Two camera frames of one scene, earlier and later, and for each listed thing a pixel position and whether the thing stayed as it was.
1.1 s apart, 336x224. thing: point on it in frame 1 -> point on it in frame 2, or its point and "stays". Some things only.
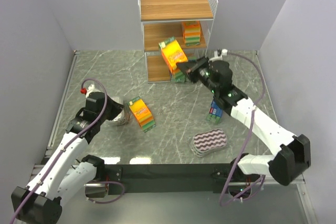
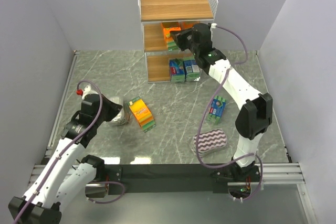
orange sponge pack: [172, 53] -> [170, 44]
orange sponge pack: [142, 114] stays
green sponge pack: [215, 113] stays
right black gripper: [196, 69] -> [181, 38]
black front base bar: [163, 178] stays
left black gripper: [115, 107] stays
